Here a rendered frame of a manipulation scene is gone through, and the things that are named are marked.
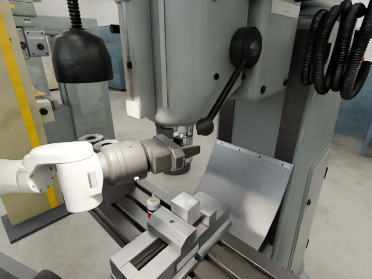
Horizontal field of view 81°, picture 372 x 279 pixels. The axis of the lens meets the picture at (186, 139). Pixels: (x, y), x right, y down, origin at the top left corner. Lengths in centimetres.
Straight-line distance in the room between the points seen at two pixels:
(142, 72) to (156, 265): 42
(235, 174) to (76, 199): 60
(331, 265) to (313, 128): 145
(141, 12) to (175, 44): 7
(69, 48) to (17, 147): 192
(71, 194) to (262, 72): 44
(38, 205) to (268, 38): 229
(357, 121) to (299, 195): 385
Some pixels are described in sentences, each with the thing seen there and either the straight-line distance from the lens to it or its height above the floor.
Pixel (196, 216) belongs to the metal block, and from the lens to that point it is 62.
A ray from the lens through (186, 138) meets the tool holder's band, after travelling 49.
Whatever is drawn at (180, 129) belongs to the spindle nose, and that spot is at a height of 129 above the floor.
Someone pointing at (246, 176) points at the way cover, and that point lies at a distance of 86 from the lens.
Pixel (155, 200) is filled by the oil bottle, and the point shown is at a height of 103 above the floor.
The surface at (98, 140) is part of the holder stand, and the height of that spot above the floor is 113.
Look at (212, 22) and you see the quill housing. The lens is 39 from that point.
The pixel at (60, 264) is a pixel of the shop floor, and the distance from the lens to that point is 203.
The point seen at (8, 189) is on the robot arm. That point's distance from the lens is 53.
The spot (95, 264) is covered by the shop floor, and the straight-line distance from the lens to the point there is 194.
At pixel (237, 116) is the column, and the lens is 86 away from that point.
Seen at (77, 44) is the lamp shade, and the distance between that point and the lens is 31.
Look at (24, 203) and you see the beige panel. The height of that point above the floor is 20.
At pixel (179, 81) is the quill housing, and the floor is 141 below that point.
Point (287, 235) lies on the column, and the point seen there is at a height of 78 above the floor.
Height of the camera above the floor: 146
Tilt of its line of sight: 23 degrees down
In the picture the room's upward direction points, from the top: straight up
